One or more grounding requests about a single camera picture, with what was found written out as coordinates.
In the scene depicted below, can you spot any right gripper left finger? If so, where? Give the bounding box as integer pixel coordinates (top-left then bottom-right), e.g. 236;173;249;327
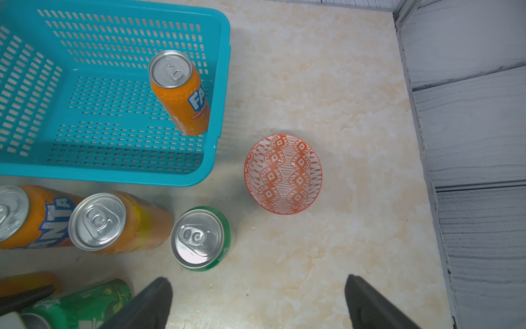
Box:
100;277;173;329

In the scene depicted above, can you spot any teal plastic basket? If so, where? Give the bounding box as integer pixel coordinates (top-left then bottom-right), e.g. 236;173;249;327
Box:
1;1;231;186

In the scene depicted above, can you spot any orange fanta can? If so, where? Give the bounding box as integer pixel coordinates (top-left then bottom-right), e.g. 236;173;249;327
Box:
148;49;210;136
1;185;83;249

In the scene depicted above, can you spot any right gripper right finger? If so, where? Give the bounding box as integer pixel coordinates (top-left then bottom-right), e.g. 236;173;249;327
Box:
345;274;420;329

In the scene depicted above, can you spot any green can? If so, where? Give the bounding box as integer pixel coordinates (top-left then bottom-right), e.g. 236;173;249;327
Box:
21;278;133;328
170;206;235;271

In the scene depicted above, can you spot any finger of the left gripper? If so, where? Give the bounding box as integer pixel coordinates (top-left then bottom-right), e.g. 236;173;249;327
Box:
0;285;56;316

